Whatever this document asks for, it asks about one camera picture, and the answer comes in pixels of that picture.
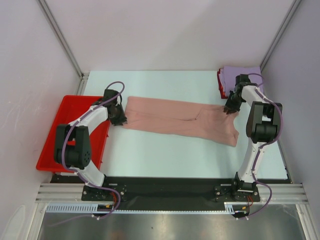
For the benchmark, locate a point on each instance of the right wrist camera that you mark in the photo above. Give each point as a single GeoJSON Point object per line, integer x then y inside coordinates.
{"type": "Point", "coordinates": [241, 81]}

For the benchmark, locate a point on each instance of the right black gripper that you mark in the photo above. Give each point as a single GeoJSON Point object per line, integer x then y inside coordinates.
{"type": "Point", "coordinates": [232, 102]}

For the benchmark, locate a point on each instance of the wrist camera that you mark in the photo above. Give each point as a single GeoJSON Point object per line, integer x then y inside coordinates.
{"type": "Point", "coordinates": [110, 97]}
{"type": "Point", "coordinates": [241, 81]}

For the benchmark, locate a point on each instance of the folded orange t shirt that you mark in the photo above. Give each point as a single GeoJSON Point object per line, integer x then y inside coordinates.
{"type": "Point", "coordinates": [222, 78]}

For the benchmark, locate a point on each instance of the aluminium frame rail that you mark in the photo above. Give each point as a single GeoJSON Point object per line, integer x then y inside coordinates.
{"type": "Point", "coordinates": [72, 192]}

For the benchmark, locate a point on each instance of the red plastic bin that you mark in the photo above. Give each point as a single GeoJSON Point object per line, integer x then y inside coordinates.
{"type": "Point", "coordinates": [72, 107]}

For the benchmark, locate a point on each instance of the pink t shirt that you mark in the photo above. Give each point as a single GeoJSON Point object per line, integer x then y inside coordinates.
{"type": "Point", "coordinates": [189, 119]}

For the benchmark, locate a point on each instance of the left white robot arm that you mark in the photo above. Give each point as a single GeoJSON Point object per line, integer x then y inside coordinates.
{"type": "Point", "coordinates": [72, 148]}

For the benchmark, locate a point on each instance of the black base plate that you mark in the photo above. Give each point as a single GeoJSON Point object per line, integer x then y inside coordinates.
{"type": "Point", "coordinates": [172, 194]}

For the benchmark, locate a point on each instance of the white cable duct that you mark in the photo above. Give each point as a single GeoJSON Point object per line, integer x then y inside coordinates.
{"type": "Point", "coordinates": [104, 208]}

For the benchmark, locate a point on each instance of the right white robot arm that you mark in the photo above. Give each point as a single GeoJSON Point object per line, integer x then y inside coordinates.
{"type": "Point", "coordinates": [263, 128]}

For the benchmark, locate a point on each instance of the folded red t shirt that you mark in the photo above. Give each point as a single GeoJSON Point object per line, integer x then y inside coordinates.
{"type": "Point", "coordinates": [220, 84]}

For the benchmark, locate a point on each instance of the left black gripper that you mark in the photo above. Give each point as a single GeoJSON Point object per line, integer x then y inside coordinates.
{"type": "Point", "coordinates": [122, 119]}

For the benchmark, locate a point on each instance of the folded lilac t shirt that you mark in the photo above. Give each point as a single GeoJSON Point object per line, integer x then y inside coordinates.
{"type": "Point", "coordinates": [229, 74]}

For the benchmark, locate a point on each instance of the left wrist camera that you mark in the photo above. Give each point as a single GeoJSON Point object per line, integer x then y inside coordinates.
{"type": "Point", "coordinates": [110, 97]}

